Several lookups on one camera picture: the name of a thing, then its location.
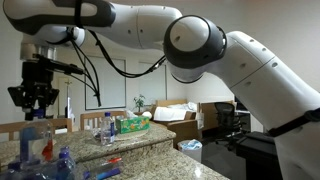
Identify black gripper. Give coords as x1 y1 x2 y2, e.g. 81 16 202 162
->
7 60 60 122

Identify clear water bottle blue cap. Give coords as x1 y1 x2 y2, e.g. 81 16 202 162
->
99 111 116 147
19 109 56 168

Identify beige door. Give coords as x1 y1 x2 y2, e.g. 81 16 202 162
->
57 77 70 118

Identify packed blue cap water bottle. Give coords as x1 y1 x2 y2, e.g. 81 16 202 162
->
0 169 16 180
7 161 24 178
59 145 73 155
53 159 77 180
57 151 76 168

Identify wooden slatted chair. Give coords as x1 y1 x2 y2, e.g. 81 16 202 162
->
79 110 128 132

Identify green tissue box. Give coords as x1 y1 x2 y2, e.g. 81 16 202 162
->
115 109 151 135

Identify clear packaging red blue print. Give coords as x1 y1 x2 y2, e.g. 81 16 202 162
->
81 157 124 180

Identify green potted plant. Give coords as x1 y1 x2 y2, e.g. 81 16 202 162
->
133 94 147 114

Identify white round object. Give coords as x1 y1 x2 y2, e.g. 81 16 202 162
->
141 110 154 121

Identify white window blind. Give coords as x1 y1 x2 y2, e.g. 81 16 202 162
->
138 61 168 107

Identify white bedding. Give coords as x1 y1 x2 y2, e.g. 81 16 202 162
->
152 101 198 122

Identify large open cardboard box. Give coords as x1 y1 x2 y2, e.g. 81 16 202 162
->
149 98 201 149

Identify white trash bin blue bag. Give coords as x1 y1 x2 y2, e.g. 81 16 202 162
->
177 139 203 164

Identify black office chair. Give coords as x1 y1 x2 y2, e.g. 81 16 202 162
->
213 101 246 151

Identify black cabinet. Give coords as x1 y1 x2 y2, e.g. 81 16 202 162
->
234 130 284 180

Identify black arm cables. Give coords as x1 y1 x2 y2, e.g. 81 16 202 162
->
68 28 168 108

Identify white board dark frame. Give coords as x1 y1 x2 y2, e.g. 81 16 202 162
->
83 54 127 111

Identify black strap on arm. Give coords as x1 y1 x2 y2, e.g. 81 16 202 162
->
267 107 320 138

